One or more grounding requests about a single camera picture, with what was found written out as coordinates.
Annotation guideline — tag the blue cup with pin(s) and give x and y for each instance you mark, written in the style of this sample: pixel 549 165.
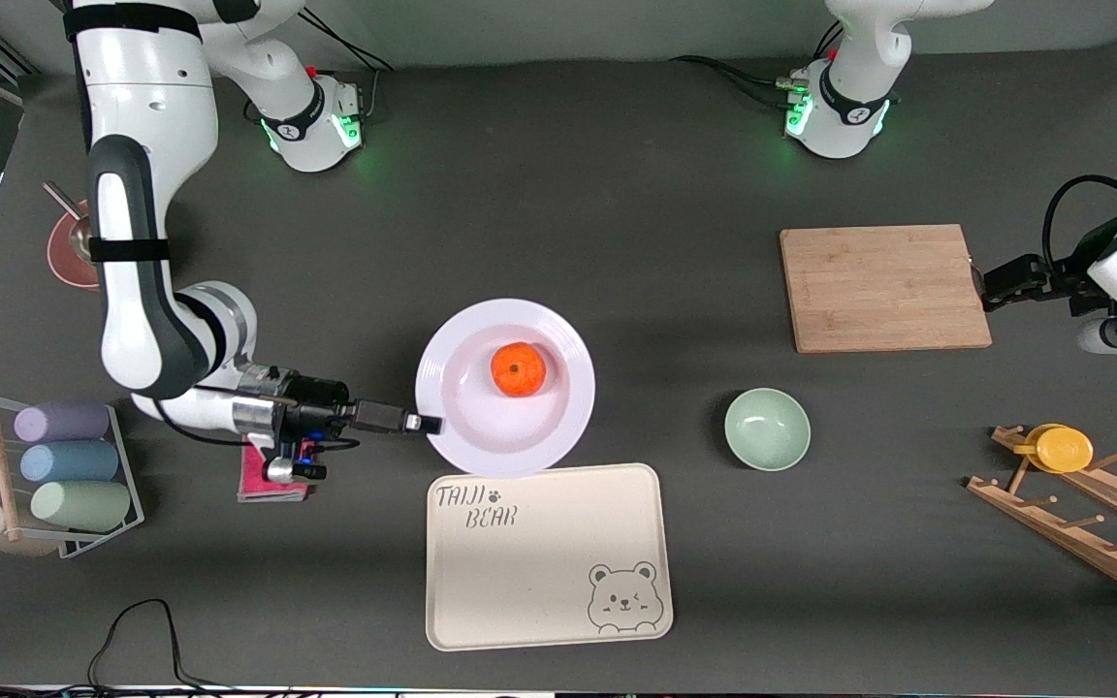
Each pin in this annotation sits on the blue cup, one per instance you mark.
pixel 69 462

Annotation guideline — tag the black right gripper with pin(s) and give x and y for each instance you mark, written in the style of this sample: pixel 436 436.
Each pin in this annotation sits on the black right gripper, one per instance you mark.
pixel 314 403

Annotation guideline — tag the pale green bowl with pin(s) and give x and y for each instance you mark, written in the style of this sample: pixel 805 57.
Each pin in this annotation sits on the pale green bowl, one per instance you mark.
pixel 767 429

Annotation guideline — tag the pink folded cloth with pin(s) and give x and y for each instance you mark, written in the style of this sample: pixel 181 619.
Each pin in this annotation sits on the pink folded cloth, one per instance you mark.
pixel 253 480

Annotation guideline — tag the green cup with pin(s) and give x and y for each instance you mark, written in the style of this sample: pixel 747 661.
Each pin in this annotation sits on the green cup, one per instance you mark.
pixel 81 505

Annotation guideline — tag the cream bear print tray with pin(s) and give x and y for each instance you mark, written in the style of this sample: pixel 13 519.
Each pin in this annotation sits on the cream bear print tray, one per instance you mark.
pixel 539 572

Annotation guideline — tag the purple cup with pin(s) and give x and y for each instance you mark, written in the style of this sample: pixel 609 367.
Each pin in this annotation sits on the purple cup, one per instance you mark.
pixel 62 422

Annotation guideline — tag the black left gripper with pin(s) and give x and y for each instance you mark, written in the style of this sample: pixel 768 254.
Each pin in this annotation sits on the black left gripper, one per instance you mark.
pixel 1046 275

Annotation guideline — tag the wooden peg drying rack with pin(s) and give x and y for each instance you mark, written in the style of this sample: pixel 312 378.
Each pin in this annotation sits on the wooden peg drying rack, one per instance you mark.
pixel 1072 543

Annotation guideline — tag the yellow mug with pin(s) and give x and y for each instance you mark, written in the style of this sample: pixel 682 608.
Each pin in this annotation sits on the yellow mug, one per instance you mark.
pixel 1063 451

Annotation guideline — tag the white round plate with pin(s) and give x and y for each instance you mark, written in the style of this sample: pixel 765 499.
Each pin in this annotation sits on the white round plate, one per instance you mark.
pixel 481 427

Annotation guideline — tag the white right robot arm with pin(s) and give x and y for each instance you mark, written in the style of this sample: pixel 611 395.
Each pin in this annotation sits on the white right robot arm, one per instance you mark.
pixel 151 107

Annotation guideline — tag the metal scoop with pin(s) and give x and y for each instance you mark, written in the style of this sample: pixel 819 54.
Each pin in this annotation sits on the metal scoop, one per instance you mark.
pixel 62 199

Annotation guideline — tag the pink bowl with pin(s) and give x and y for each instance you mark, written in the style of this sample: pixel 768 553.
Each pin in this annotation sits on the pink bowl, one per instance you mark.
pixel 69 262

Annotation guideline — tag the wooden cutting board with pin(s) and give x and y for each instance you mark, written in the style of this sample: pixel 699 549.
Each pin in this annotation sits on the wooden cutting board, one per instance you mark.
pixel 883 289

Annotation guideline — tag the orange fruit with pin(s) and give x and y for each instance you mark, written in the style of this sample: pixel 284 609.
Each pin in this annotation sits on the orange fruit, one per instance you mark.
pixel 518 370

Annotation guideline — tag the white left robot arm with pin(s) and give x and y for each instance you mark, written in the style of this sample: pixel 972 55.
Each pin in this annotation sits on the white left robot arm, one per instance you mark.
pixel 859 58

